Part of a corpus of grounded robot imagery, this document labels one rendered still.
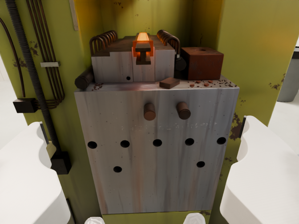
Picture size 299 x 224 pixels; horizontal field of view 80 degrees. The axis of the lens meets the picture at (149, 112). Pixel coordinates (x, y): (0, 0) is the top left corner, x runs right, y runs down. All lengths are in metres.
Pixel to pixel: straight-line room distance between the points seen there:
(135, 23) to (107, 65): 0.49
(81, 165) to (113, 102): 0.48
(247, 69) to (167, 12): 0.45
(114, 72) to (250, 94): 0.49
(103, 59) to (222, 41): 0.37
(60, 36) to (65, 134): 0.36
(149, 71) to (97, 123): 0.18
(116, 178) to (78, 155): 0.29
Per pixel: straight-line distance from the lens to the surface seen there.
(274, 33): 0.71
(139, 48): 0.34
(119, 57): 0.45
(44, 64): 0.66
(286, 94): 3.04
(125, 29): 0.93
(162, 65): 0.46
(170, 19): 0.93
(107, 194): 0.63
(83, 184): 0.93
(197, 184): 0.62
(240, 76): 0.69
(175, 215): 0.73
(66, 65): 0.65
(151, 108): 0.39
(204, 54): 0.48
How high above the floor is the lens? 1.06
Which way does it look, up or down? 28 degrees down
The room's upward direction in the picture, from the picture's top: 1 degrees counter-clockwise
